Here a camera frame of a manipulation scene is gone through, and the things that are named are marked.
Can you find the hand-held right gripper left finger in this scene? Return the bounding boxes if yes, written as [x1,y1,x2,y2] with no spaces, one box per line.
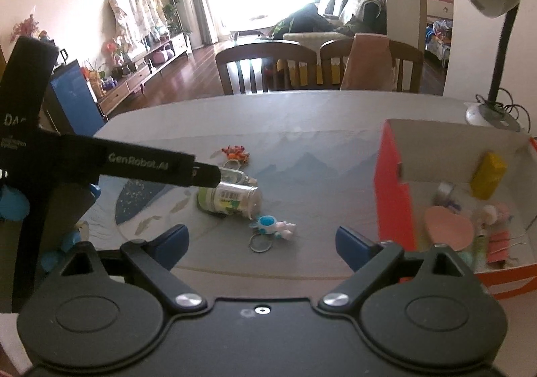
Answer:
[61,224,207,311]

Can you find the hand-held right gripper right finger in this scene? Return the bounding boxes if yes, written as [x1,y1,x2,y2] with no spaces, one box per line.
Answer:
[318,225,468,311]

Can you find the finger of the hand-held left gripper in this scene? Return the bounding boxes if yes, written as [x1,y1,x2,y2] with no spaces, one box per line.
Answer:
[191,164,222,189]

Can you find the glass bottle green lid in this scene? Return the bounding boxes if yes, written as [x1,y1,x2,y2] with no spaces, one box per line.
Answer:
[197,183,263,219]

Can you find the orange and white cardboard box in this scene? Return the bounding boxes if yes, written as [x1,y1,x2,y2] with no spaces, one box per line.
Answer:
[373,118,537,311]

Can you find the pink heart-shaped object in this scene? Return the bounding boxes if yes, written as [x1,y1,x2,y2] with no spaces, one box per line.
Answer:
[424,206,475,253]

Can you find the small glass jar silver lid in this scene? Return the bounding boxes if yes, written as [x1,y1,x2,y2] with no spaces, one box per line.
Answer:
[434,183,460,208]

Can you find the pink binder clip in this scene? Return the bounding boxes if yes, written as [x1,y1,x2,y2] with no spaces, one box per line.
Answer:
[487,230,528,267]

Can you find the small clear glass jar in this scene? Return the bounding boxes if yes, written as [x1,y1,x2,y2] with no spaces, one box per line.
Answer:
[221,159,258,185]

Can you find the orange toy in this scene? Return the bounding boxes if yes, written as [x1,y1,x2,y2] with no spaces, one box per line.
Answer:
[221,145,251,163]

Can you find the blue board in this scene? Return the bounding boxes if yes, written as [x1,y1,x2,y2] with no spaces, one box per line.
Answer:
[50,60,106,137]

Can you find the wooden tv cabinet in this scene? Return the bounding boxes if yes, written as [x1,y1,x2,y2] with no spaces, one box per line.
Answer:
[96,32,194,118]

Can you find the small green tube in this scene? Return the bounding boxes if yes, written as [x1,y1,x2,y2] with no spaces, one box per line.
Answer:
[474,234,488,269]

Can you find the pink flowers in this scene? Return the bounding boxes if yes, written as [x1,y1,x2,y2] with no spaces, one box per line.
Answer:
[12,15,42,43]

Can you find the dark wooden chair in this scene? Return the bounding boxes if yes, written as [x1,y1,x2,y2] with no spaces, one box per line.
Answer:
[390,42,425,94]
[320,39,355,91]
[215,41,318,96]

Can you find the yellow seat cushion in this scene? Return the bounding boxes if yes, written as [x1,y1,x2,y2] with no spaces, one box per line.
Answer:
[275,58,350,89]

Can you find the pink white plush toy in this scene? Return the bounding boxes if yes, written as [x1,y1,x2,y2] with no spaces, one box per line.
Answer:
[474,202,511,229]

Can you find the yellow box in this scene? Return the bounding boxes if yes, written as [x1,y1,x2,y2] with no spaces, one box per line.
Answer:
[470,153,507,201]

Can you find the coffee table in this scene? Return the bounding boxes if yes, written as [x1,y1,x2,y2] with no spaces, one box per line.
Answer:
[230,15,278,43]

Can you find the hanging patterned clothes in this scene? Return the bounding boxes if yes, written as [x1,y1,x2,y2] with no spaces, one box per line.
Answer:
[109,0,169,53]

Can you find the beige sofa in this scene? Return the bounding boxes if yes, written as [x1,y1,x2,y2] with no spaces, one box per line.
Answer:
[283,0,387,47]

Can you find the white covered floor unit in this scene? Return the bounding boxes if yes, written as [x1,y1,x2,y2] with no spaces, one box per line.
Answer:
[168,0,203,51]

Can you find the green potted plant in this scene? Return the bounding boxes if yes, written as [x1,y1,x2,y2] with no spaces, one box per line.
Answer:
[161,0,186,36]

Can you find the pink cloth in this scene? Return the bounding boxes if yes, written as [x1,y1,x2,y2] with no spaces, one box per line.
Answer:
[340,34,397,92]

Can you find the dark clothing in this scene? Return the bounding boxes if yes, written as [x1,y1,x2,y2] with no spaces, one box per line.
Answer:
[273,3,337,36]

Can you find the bed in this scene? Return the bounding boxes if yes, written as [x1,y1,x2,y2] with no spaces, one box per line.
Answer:
[425,14,454,64]

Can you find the blue white astronaut keychain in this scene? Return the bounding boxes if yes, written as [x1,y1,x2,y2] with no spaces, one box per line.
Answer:
[249,215,298,254]

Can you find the black lamp cable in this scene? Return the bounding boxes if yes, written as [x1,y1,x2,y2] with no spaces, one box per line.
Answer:
[476,94,532,133]

